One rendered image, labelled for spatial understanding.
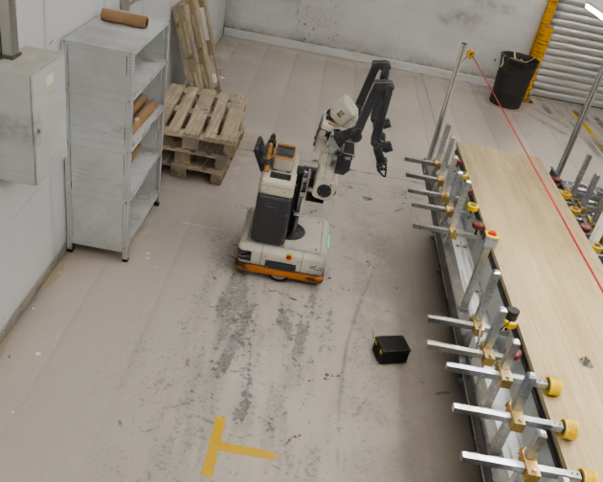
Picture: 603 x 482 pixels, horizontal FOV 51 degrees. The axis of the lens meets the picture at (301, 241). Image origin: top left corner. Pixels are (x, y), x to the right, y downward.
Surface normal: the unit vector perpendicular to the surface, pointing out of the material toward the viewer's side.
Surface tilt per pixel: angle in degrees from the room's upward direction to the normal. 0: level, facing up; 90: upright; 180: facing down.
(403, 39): 90
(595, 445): 0
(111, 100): 90
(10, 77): 90
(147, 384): 0
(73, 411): 0
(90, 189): 90
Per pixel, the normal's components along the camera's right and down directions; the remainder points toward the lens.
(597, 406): 0.17, -0.83
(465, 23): -0.07, 0.52
